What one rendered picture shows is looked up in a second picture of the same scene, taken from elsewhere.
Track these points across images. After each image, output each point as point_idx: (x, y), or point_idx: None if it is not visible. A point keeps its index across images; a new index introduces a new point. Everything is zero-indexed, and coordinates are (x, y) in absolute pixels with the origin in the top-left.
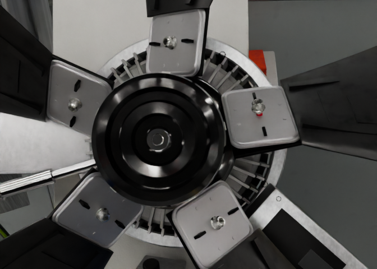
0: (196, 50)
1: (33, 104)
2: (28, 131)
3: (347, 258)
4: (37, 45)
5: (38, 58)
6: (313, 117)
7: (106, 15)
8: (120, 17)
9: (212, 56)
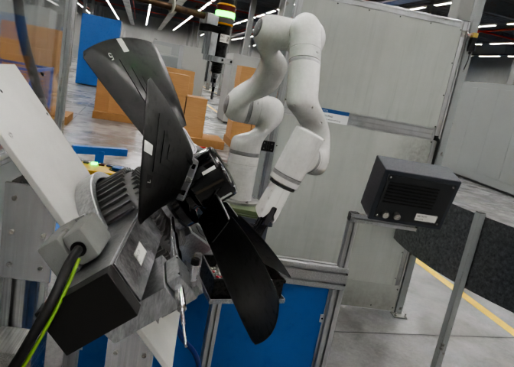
0: (192, 142)
1: (179, 188)
2: (144, 227)
3: (198, 224)
4: (191, 149)
5: (190, 156)
6: None
7: (55, 180)
8: (59, 179)
9: (131, 170)
